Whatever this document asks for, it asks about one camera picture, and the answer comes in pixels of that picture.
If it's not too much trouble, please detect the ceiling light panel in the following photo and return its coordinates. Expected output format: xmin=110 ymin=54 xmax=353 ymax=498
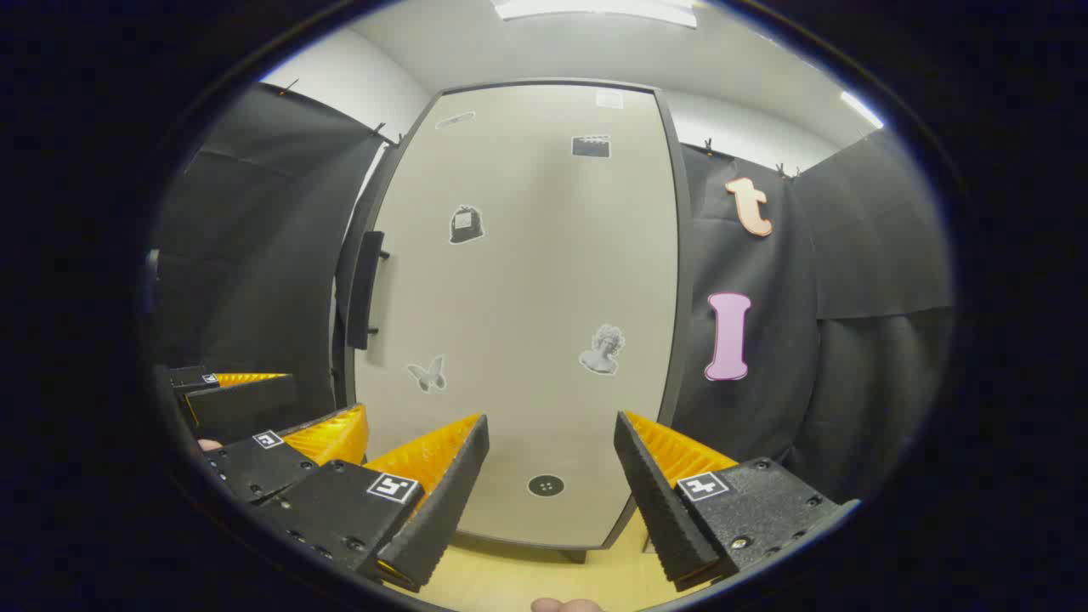
xmin=493 ymin=0 xmax=700 ymax=29
xmin=840 ymin=91 xmax=885 ymax=130

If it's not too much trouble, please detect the black backdrop cloth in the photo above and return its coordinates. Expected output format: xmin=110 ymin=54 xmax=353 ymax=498
xmin=149 ymin=82 xmax=955 ymax=502

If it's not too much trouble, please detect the dark grey cabinet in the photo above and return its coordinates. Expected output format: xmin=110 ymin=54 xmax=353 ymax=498
xmin=331 ymin=78 xmax=694 ymax=564

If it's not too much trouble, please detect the black door handle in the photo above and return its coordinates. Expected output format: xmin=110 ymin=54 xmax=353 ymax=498
xmin=346 ymin=230 xmax=391 ymax=351

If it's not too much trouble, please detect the grey cabinet door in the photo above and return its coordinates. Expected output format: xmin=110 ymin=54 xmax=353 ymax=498
xmin=344 ymin=81 xmax=694 ymax=552

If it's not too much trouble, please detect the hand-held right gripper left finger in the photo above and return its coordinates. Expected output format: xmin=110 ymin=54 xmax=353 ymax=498
xmin=255 ymin=414 xmax=491 ymax=593

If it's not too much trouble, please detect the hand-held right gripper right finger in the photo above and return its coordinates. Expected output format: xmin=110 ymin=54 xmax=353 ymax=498
xmin=614 ymin=411 xmax=861 ymax=593

